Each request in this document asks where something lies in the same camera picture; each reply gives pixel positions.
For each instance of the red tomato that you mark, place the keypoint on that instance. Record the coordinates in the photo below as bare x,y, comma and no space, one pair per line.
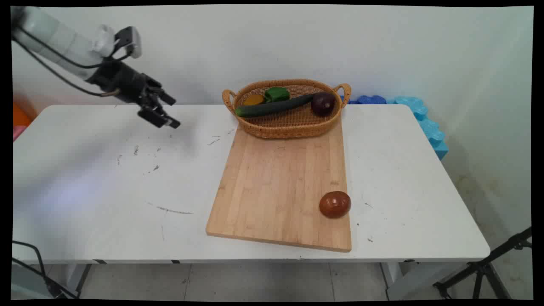
335,204

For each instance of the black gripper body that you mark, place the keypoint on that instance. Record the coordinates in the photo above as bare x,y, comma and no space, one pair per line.
123,83

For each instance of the wooden cutting board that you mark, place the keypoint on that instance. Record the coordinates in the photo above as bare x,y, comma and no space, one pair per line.
280,187

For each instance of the black tripod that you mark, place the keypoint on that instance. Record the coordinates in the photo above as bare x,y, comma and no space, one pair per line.
482,270

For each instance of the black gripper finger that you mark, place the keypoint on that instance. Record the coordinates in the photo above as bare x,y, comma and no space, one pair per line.
159,119
163,96

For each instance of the pink object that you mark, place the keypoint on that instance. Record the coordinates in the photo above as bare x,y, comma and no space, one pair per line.
18,131

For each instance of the woven wicker basket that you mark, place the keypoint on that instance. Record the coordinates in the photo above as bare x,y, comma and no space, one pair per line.
289,123

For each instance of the green bell pepper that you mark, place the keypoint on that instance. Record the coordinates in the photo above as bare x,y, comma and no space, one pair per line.
277,94

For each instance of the dark purple round fruit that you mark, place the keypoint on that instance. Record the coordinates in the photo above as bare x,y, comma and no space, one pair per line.
323,104

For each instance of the wrist camera on white mount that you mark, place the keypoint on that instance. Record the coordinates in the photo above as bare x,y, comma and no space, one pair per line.
127,40

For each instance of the dark green cucumber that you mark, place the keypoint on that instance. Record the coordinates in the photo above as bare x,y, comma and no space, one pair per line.
272,107

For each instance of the blue foam mat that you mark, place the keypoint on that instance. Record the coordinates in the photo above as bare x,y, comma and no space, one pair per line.
427,123

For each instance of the orange object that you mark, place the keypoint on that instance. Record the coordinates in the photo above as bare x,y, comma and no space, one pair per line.
19,115

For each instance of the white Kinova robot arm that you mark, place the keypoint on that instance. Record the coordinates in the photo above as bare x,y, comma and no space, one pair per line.
51,37

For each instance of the white table leg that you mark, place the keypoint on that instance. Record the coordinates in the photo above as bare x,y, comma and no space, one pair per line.
76,276
408,278

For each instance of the orange bell pepper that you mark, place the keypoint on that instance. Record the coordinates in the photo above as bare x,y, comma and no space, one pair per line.
254,100

